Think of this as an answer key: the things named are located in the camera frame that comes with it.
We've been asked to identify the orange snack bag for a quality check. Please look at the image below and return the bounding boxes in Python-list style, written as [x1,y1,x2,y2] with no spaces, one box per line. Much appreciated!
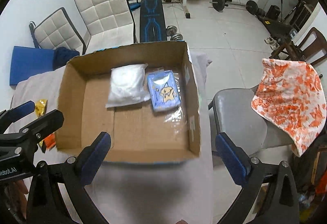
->
[38,133,56,153]

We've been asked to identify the yellow snack packet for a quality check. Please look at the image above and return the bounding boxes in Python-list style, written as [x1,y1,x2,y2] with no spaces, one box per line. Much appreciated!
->
[35,99,48,118]

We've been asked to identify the white soft bag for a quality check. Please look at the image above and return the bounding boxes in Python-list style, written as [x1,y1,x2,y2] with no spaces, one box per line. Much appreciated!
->
[105,64,150,108]

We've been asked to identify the blue cartoon tissue pack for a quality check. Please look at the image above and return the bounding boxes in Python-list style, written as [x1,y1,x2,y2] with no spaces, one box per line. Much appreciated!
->
[147,70,181,112]

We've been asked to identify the grey chair seat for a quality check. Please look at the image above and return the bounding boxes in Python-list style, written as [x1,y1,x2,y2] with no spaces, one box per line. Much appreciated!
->
[208,86,293,155]

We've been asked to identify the blue foam mat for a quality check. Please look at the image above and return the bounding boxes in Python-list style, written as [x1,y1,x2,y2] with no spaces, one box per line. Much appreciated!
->
[9,46,54,87]

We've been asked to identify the grey bed sheet cloth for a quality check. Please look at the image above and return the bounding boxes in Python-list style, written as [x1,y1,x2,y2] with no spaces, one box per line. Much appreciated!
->
[12,43,213,223]

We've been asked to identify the dark blue garment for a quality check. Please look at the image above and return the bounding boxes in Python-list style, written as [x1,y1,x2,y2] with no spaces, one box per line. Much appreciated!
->
[53,47,80,70]

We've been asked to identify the open cardboard box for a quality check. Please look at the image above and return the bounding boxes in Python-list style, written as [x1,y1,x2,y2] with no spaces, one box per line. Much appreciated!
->
[55,41,201,164]

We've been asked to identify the orange white floral cloth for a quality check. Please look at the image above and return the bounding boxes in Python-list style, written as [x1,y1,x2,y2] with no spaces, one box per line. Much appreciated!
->
[251,58,326,157]

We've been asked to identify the white padded chair left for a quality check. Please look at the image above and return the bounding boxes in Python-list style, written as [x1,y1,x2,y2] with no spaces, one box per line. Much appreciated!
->
[29,7,86,55]

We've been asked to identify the white padded chair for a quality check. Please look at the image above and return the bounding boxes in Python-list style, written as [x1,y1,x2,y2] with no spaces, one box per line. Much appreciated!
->
[29,7,86,55]
[74,0,137,54]

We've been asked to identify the brown wooden chair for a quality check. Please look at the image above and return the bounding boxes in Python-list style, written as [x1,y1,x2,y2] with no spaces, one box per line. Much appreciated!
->
[269,27,326,62]

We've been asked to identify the white padded chair right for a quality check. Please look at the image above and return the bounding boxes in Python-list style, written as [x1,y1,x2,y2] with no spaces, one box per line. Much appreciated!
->
[74,0,137,54]

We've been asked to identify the chrome dumbbell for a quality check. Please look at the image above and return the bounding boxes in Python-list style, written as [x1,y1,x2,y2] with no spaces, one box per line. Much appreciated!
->
[166,25,184,41]

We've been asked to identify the black blue weight bench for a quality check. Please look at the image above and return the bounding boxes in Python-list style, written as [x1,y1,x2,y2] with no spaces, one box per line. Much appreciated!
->
[139,0,167,43]

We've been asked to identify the floor barbell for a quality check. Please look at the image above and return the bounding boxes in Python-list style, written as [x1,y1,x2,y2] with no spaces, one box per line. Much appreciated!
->
[209,0,259,15]

